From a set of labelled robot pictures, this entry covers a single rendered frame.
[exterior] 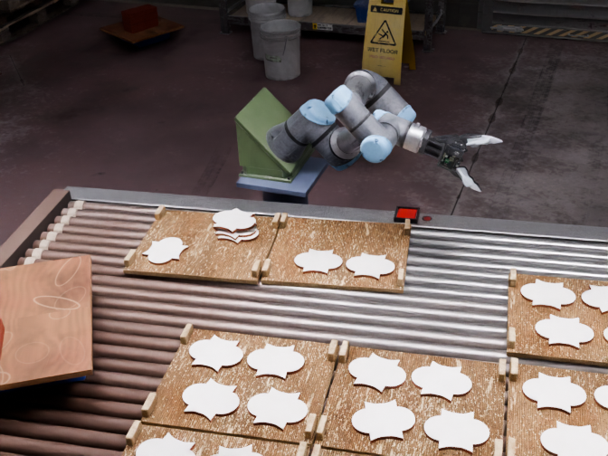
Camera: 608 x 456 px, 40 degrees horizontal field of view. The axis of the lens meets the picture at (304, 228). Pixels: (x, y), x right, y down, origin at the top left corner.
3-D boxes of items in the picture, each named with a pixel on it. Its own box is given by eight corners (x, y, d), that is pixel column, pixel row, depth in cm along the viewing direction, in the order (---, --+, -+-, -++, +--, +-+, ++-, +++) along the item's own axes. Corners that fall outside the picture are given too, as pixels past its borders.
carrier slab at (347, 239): (283, 221, 274) (283, 216, 273) (411, 228, 267) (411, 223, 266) (261, 284, 245) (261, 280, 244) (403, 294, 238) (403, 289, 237)
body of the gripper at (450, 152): (456, 175, 226) (414, 157, 228) (460, 166, 234) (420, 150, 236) (467, 148, 223) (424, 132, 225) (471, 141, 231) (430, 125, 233)
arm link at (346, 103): (365, 52, 263) (346, 80, 217) (389, 79, 264) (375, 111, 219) (338, 78, 267) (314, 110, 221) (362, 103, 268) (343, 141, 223)
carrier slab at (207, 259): (162, 213, 281) (162, 209, 280) (282, 222, 273) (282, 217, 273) (123, 273, 252) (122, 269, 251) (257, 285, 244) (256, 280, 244)
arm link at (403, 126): (362, 139, 233) (372, 127, 239) (399, 154, 231) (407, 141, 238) (369, 115, 228) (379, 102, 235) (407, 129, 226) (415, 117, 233)
